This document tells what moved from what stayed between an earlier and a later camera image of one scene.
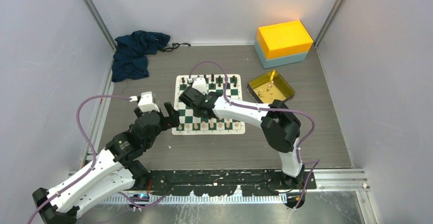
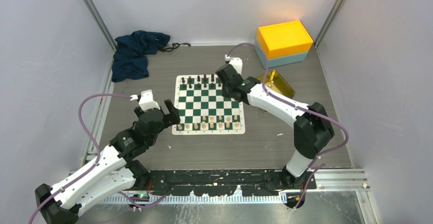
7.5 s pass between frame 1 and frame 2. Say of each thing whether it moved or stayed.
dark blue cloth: stayed
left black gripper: stayed
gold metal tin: stayed
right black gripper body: moved
